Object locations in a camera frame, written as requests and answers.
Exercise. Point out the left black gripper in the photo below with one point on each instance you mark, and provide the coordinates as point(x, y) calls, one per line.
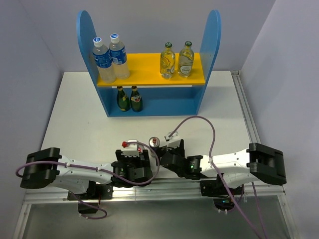
point(144, 162)

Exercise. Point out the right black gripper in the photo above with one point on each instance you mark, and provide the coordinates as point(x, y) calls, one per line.
point(181, 150)

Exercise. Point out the blue Red Bull can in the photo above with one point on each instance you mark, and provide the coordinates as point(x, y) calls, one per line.
point(154, 143)

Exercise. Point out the green perrier bottle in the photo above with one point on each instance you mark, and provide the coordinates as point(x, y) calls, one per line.
point(136, 100)
point(123, 101)

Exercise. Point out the green Perrier bottle front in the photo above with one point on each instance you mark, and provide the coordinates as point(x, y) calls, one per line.
point(123, 101)

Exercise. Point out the clear Chang soda bottle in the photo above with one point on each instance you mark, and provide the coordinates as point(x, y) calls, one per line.
point(167, 61)
point(185, 60)

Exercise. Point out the silver Red Bull can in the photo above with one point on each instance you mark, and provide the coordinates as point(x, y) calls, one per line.
point(140, 149)

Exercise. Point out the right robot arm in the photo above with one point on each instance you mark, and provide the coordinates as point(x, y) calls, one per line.
point(258, 162)

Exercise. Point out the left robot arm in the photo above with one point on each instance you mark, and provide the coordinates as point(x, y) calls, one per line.
point(49, 168)

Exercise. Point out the blue and yellow wooden shelf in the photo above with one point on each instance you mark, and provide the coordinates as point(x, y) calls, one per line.
point(177, 96)

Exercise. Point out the right plastic water bottle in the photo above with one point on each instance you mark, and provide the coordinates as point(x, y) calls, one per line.
point(119, 57)

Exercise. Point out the plastic water bottle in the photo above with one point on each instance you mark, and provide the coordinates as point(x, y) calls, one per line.
point(103, 61)
point(119, 57)

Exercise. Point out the left plastic water bottle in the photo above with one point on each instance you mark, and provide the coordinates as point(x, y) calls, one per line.
point(103, 61)

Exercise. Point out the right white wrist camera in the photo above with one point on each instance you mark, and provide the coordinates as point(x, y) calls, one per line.
point(173, 140)

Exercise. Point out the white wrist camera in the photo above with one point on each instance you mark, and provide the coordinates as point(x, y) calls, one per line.
point(130, 148)
point(173, 140)

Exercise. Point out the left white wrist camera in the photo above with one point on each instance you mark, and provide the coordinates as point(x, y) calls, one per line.
point(130, 148)

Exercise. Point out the aluminium front rail frame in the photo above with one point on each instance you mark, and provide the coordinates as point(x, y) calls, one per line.
point(163, 189)

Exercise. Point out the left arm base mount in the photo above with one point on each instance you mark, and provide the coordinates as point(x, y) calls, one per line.
point(94, 192)

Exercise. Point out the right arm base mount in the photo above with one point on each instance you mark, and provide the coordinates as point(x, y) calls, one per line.
point(215, 189)

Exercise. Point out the aluminium right side rail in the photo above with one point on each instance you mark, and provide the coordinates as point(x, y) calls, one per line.
point(248, 118)

